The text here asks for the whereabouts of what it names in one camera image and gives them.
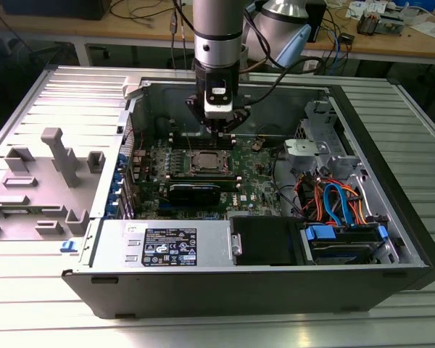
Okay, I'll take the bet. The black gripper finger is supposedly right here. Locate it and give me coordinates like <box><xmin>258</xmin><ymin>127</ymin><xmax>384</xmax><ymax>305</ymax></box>
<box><xmin>183</xmin><ymin>92</ymin><xmax>221</xmax><ymax>139</ymax></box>
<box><xmin>220</xmin><ymin>104</ymin><xmax>252</xmax><ymax>140</ymax></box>

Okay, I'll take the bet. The wire locking lever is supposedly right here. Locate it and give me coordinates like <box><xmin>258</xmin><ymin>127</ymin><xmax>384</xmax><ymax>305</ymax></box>
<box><xmin>183</xmin><ymin>121</ymin><xmax>195</xmax><ymax>153</ymax></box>

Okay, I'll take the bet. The metal disk bay cage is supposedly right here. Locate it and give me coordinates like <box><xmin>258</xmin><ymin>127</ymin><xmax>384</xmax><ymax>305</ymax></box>
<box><xmin>282</xmin><ymin>98</ymin><xmax>367</xmax><ymax>182</ymax></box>

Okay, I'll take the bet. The green motherboard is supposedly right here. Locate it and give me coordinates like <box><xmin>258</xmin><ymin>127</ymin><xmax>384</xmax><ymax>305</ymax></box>
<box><xmin>130</xmin><ymin>136</ymin><xmax>288</xmax><ymax>222</ymax></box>

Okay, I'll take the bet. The black graphics card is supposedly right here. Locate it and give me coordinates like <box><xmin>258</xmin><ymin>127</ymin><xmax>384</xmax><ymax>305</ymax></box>
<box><xmin>165</xmin><ymin>182</ymin><xmax>223</xmax><ymax>209</ymax></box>

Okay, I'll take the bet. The black computer tower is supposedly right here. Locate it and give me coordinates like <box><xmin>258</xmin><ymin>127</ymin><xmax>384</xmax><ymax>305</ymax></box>
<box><xmin>307</xmin><ymin>0</ymin><xmax>328</xmax><ymax>44</ymax></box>

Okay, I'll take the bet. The black label sticker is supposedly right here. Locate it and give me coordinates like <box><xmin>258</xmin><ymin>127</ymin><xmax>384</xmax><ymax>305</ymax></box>
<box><xmin>141</xmin><ymin>227</ymin><xmax>198</xmax><ymax>268</ymax></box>

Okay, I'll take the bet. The metal heat sink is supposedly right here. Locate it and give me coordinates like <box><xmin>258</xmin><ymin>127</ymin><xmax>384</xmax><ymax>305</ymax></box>
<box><xmin>357</xmin><ymin>9</ymin><xmax>382</xmax><ymax>36</ymax></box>

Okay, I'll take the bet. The large black box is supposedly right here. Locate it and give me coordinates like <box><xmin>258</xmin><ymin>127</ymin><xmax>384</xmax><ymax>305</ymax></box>
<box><xmin>0</xmin><ymin>0</ymin><xmax>112</xmax><ymax>21</ymax></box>

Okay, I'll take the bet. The wooden workbench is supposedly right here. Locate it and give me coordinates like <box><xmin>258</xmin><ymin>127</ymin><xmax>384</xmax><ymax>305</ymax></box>
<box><xmin>0</xmin><ymin>0</ymin><xmax>435</xmax><ymax>68</ymax></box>

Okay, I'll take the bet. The silver power supply unit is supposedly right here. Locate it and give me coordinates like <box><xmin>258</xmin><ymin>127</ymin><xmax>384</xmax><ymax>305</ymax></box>
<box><xmin>89</xmin><ymin>218</ymin><xmax>233</xmax><ymax>270</ymax></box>

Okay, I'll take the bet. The white printed booklet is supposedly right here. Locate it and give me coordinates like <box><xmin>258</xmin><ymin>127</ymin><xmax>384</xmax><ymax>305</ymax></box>
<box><xmin>346</xmin><ymin>0</ymin><xmax>389</xmax><ymax>19</ymax></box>

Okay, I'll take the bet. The hard disk in blue carrier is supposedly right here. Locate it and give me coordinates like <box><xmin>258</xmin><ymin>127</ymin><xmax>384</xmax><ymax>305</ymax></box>
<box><xmin>299</xmin><ymin>222</ymin><xmax>392</xmax><ymax>266</ymax></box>

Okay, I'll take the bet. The black PC case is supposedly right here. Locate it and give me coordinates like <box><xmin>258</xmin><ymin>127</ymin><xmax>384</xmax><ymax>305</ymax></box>
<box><xmin>60</xmin><ymin>74</ymin><xmax>435</xmax><ymax>320</ymax></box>

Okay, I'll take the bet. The grey electronic device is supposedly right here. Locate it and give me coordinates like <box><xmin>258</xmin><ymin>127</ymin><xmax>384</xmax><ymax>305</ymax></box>
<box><xmin>378</xmin><ymin>12</ymin><xmax>414</xmax><ymax>37</ymax></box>

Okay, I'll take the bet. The grey parts rack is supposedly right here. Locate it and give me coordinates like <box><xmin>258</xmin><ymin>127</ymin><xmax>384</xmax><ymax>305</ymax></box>
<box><xmin>0</xmin><ymin>126</ymin><xmax>108</xmax><ymax>241</ymax></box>

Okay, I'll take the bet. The white paper sheet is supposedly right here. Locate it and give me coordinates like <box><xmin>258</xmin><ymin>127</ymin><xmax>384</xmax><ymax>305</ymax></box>
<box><xmin>408</xmin><ymin>20</ymin><xmax>435</xmax><ymax>38</ymax></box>

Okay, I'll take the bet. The white black camera box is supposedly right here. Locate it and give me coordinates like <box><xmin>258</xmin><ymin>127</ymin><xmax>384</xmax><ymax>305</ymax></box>
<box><xmin>204</xmin><ymin>71</ymin><xmax>234</xmax><ymax>120</ymax></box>

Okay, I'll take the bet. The thin fan wire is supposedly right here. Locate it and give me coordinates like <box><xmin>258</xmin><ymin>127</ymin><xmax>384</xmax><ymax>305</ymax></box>
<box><xmin>255</xmin><ymin>124</ymin><xmax>289</xmax><ymax>146</ymax></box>

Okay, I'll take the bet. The black camera cable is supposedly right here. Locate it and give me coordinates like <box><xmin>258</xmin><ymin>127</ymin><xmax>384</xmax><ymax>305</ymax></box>
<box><xmin>243</xmin><ymin>56</ymin><xmax>329</xmax><ymax>107</ymax></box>

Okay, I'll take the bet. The thick black cable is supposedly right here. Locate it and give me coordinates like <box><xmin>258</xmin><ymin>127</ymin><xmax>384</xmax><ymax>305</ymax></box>
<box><xmin>270</xmin><ymin>144</ymin><xmax>307</xmax><ymax>221</ymax></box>

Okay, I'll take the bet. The grey case latch handle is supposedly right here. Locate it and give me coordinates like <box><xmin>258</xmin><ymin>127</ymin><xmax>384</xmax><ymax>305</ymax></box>
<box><xmin>122</xmin><ymin>75</ymin><xmax>146</xmax><ymax>101</ymax></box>

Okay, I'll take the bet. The blue flat wire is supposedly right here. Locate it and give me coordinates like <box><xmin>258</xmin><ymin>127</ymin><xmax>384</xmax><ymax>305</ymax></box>
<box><xmin>322</xmin><ymin>182</ymin><xmax>357</xmax><ymax>228</ymax></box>

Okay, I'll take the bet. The orange wire bundle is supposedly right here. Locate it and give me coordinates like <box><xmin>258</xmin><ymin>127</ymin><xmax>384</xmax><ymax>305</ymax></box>
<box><xmin>297</xmin><ymin>175</ymin><xmax>370</xmax><ymax>228</ymax></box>

